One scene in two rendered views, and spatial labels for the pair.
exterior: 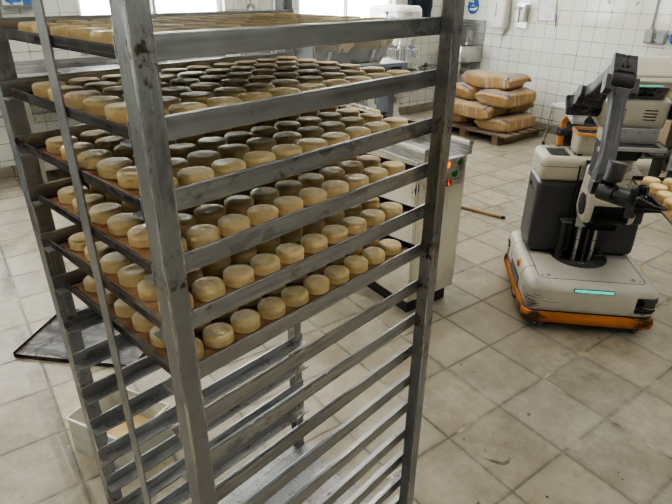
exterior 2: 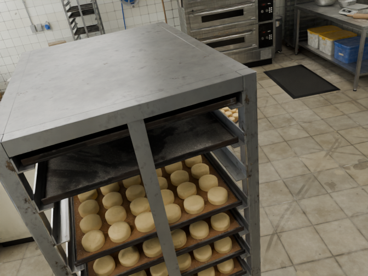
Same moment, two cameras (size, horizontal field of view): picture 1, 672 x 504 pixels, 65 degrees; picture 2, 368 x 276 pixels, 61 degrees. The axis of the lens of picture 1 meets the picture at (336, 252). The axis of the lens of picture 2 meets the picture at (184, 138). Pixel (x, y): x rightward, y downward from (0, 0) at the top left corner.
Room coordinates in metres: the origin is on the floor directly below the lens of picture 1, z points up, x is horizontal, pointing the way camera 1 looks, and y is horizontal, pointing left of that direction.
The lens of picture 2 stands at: (0.41, 0.75, 2.04)
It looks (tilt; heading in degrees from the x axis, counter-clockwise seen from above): 31 degrees down; 303
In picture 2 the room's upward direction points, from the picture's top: 10 degrees counter-clockwise
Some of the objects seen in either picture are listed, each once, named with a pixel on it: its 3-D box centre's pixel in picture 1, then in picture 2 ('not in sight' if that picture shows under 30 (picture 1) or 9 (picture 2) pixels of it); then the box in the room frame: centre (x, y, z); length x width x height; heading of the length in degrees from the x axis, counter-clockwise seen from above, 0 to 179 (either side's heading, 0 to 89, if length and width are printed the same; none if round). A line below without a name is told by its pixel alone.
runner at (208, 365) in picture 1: (322, 297); not in sight; (0.83, 0.02, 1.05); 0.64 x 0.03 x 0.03; 137
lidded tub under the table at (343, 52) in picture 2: not in sight; (353, 49); (0.51, -4.46, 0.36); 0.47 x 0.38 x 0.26; 38
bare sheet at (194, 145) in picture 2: not in sight; (122, 110); (0.96, 0.17, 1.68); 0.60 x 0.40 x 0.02; 137
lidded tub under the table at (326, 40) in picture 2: not in sight; (336, 42); (0.77, -4.82, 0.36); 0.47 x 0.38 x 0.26; 36
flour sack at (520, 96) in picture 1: (507, 96); not in sight; (6.22, -1.94, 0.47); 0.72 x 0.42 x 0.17; 131
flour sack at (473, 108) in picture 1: (474, 107); not in sight; (6.33, -1.61, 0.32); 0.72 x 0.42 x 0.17; 40
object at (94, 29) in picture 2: not in sight; (88, 29); (4.60, -3.34, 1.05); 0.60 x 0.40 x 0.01; 129
